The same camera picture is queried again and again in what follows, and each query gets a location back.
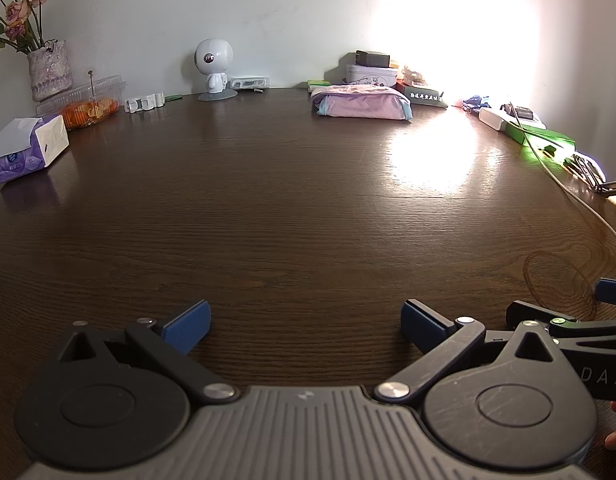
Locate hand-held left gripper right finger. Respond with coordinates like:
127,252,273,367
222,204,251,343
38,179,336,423
374,299,569,406

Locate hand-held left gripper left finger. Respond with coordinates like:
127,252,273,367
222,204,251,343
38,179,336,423
55,300,241,408

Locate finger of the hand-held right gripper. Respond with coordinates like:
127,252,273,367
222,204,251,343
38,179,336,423
506,300,616,341
594,278,616,307

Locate pink and blue sleeveless top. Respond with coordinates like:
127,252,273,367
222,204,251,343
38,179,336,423
310,85,415,123

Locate bundle of metal keys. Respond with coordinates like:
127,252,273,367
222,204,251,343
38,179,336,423
563,152,616,193

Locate green flat box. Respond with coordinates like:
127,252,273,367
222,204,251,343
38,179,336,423
505,125,576,151

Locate dark box with white lettering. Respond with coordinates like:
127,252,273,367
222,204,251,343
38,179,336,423
395,80,449,109

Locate purple and white tissue pack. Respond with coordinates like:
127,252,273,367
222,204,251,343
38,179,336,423
0,114,70,185

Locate clear plastic box of oranges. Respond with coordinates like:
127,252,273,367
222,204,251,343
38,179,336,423
36,75,127,131

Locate white rectangular device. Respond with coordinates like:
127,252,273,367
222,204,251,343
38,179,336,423
229,76,271,91

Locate colourful snack packets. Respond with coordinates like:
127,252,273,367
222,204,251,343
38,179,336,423
398,62,431,86

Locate white printed tin box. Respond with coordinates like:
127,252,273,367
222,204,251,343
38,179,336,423
346,63,399,88

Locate white round-headed robot toy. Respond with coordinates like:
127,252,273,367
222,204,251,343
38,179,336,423
194,38,237,102

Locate black charger block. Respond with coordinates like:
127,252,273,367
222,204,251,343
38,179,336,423
355,50,391,68

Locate white and purple vase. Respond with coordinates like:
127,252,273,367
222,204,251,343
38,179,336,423
26,40,72,102

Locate white cable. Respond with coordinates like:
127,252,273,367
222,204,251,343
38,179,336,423
508,102,616,266

